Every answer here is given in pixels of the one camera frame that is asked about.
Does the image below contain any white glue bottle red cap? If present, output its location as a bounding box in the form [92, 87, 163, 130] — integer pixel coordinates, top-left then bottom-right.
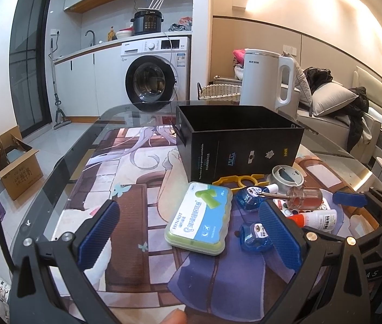
[288, 209, 337, 232]

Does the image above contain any amber handle screwdriver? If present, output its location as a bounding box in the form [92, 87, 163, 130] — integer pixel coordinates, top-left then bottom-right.
[259, 187, 323, 210]

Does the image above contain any blue eye drop bottle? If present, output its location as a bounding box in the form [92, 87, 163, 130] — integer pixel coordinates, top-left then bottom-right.
[239, 222, 273, 252]
[233, 184, 279, 211]

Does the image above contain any white colourful button remote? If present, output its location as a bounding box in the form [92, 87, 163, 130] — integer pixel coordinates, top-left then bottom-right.
[272, 198, 331, 217]

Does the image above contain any left hand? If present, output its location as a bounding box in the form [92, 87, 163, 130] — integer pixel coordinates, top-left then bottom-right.
[160, 309, 187, 324]

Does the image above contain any grey sofa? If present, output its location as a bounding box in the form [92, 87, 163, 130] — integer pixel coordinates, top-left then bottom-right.
[295, 67, 382, 164]

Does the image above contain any grey white pillow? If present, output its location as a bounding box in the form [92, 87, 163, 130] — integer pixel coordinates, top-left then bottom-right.
[312, 82, 358, 117]

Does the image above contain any brown cardboard box on floor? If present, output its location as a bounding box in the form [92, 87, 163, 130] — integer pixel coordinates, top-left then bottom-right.
[0, 126, 44, 200]

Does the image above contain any black jacket on sofa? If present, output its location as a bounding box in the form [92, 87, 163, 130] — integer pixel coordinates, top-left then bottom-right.
[297, 67, 372, 152]

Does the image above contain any white electric kettle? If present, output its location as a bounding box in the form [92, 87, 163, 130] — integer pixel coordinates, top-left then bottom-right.
[239, 48, 295, 112]

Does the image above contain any black open cardboard box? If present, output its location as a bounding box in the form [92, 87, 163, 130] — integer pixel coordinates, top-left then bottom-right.
[173, 104, 304, 184]

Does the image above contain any upright mop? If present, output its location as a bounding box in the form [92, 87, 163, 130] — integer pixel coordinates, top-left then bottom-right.
[49, 37, 72, 130]

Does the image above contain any woven wicker basket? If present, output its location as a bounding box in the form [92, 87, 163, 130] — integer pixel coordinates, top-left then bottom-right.
[197, 83, 241, 102]

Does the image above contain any black glass door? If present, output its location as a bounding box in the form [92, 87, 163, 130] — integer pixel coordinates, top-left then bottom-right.
[9, 0, 52, 137]

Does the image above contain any white front-load washing machine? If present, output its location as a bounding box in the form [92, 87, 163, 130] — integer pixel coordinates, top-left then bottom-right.
[117, 35, 191, 105]

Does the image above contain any chrome kitchen faucet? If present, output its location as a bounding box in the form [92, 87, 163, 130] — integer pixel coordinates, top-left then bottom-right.
[85, 29, 95, 47]

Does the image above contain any black rice cooker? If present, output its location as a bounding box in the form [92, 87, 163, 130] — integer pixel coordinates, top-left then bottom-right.
[131, 9, 164, 35]

